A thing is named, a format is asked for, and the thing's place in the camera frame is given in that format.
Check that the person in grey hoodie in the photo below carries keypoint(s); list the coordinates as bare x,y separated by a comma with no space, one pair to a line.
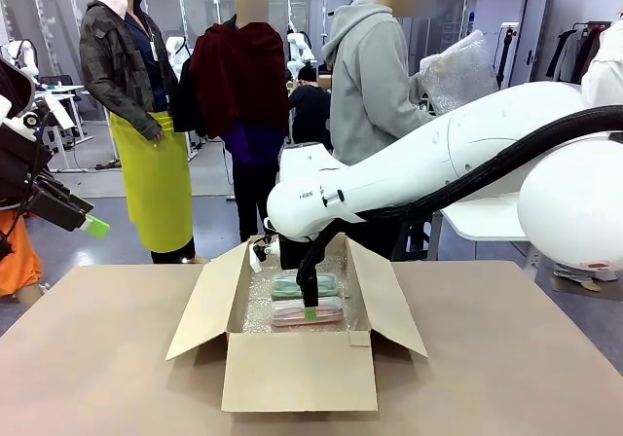
365,90

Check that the pink glasses case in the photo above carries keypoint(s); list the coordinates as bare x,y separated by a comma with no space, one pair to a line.
287,315

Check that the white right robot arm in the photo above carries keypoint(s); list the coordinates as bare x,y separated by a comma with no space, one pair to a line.
438,154

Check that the seated person in black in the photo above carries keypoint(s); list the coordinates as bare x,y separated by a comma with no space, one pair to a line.
309,110

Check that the black shoulder bag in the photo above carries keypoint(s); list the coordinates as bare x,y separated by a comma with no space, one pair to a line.
187,100

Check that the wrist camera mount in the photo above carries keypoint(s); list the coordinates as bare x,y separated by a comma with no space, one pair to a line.
14,123
260,252

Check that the black light stand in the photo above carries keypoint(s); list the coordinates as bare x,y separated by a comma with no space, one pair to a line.
506,56

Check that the grey door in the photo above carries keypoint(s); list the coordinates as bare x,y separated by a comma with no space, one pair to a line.
528,37

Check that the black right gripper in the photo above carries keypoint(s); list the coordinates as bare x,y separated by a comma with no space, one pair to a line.
294,253

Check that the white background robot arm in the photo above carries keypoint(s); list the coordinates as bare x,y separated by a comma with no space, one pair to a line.
302,49
24,56
176,54

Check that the person's right hand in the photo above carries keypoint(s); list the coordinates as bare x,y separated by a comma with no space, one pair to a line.
440,67

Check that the mannequin dark red cape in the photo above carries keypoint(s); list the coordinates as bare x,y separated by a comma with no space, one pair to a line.
238,81

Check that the mannequin camo jacket yellow skirt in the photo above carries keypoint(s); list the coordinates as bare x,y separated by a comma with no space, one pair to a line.
121,76

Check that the green glasses case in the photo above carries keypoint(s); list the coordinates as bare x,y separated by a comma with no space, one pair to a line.
287,285

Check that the clothing rack with garments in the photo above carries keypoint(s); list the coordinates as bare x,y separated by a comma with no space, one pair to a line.
574,51

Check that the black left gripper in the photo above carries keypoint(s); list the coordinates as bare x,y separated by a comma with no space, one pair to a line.
22,168

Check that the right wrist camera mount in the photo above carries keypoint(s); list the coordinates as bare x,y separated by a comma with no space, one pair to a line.
260,252

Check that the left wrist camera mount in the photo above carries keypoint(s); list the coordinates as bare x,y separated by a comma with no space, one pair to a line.
14,123

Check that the mannequin white garment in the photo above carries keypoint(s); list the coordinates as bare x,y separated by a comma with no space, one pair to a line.
606,66

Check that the person's right forearm grey sleeve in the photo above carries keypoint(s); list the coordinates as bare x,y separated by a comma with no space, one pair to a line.
419,100

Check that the white work table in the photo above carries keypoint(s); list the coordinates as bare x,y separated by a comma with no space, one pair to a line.
487,222

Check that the bubble wrap box liner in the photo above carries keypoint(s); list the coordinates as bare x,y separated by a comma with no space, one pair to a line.
258,304

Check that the white desk with metal legs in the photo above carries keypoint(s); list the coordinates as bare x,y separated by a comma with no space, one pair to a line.
68,89

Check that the open brown cardboard box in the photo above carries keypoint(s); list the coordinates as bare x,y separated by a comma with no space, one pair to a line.
299,373

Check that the bubble wrap sheet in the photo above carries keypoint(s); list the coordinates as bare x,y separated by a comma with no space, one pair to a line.
462,76

